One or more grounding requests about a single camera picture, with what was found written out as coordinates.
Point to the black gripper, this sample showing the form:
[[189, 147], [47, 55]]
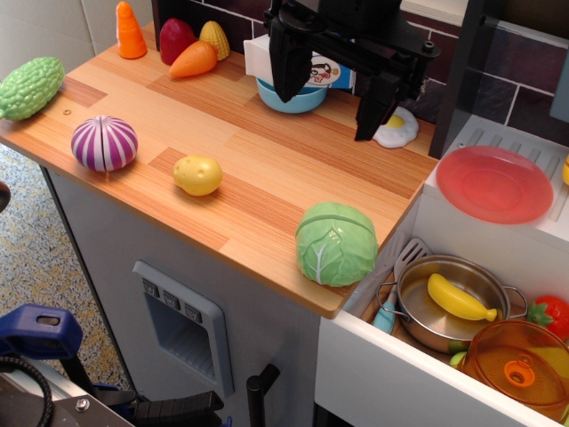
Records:
[[369, 37]]

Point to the light blue bowl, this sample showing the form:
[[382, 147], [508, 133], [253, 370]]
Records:
[[306, 100]]

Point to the blue white milk carton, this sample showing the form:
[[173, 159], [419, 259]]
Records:
[[324, 73]]

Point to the lying orange toy carrot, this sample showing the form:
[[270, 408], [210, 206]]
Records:
[[199, 58]]

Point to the yellow toy corn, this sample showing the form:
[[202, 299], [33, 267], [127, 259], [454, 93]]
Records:
[[212, 33]]

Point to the steel pot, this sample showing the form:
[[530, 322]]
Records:
[[434, 327]]

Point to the green toy bitter gourd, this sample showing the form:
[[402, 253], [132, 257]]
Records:
[[30, 87]]

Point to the yellow toy banana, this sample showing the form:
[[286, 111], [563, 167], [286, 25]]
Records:
[[456, 301]]

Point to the purple striped toy onion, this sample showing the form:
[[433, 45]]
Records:
[[104, 144]]

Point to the toy fried egg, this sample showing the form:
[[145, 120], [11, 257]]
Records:
[[401, 129]]

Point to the grey slotted spatula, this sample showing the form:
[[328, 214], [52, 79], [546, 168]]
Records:
[[413, 251]]

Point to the grey ice dispenser panel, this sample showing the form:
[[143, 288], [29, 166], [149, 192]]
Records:
[[190, 331]]

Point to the red plastic plate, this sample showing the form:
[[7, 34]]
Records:
[[494, 185]]

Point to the dark red toy vegetable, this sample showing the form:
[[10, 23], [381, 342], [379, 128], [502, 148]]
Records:
[[175, 37]]

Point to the light blue utensil handle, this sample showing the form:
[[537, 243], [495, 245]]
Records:
[[386, 316]]

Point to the black door handle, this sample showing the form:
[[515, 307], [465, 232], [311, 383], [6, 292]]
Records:
[[257, 386]]

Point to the black ribbed clamp grip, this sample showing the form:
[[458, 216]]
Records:
[[196, 410]]

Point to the yellow toy potato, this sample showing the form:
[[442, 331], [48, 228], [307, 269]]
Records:
[[197, 175]]

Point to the blue clamp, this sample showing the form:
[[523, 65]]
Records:
[[40, 332]]

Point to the upright orange toy carrot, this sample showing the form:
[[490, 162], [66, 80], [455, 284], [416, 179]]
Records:
[[130, 41]]

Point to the yellow toy at right edge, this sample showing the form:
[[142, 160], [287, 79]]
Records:
[[565, 171]]

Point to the red toy strawberry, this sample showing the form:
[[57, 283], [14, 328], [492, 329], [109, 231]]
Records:
[[550, 312]]

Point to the green toy piece in sink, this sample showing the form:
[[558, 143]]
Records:
[[457, 350]]

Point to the green toy cabbage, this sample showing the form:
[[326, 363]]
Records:
[[336, 244]]

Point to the orange transparent lid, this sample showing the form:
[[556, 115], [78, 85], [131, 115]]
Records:
[[523, 361]]

